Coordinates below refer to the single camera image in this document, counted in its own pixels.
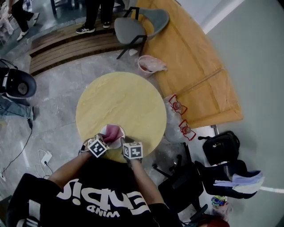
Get white power strip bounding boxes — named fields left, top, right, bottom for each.
left=40, top=150, right=53, bottom=166

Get black office chair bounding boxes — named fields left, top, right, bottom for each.
left=152, top=154, right=264, bottom=224

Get pink bucket with plastic bag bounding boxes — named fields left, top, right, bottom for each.
left=137, top=55, right=169, bottom=78

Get large brown wrapped board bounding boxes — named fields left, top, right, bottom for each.
left=134, top=0, right=244, bottom=129

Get round light wooden table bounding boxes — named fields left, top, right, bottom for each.
left=75, top=71, right=167, bottom=164

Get black cable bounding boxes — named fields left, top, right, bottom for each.
left=43, top=161, right=54, bottom=176
left=1, top=118, right=34, bottom=178

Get black backpack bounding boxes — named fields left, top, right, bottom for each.
left=197, top=130, right=241, bottom=166

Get black round device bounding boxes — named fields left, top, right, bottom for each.
left=0, top=59, right=38, bottom=105

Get dark wooden step platform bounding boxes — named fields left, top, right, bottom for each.
left=28, top=16, right=139, bottom=76

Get colourful small items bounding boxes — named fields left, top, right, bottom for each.
left=210, top=195, right=229, bottom=209

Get person's black printed t-shirt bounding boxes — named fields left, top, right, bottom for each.
left=6, top=157, right=178, bottom=227

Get grey chair black frame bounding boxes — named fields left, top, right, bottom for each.
left=114, top=6, right=170, bottom=60

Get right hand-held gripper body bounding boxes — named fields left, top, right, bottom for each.
left=122, top=137, right=144, bottom=160

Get white cable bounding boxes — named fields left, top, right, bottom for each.
left=35, top=149, right=54, bottom=179

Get pink cloth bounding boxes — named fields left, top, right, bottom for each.
left=102, top=124, right=124, bottom=144

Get person's left forearm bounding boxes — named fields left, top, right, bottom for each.
left=47, top=152, right=92, bottom=189

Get white round plate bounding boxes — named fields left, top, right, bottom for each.
left=99, top=123, right=126, bottom=149

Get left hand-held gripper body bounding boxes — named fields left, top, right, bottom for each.
left=82, top=134, right=110, bottom=158

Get person's right forearm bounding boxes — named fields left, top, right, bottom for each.
left=130, top=158, right=165, bottom=206

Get clear water jug red handle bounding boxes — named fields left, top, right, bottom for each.
left=163, top=94, right=189, bottom=125
left=165, top=119, right=197, bottom=144

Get light blue white garment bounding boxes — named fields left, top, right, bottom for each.
left=213, top=170, right=265, bottom=194

